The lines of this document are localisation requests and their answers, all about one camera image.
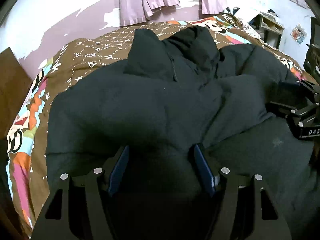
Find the dark chair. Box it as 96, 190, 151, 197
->
303, 17, 320, 84

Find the wooden shelf unit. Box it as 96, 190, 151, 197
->
254, 12, 284, 49

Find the colourful cartoon bed quilt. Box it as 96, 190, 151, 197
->
7, 14, 312, 239

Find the brown wooden headboard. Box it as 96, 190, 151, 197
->
0, 48, 31, 139

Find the colourful wall poster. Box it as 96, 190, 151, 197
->
291, 24, 307, 45

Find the black padded jacket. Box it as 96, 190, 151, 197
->
46, 26, 319, 239

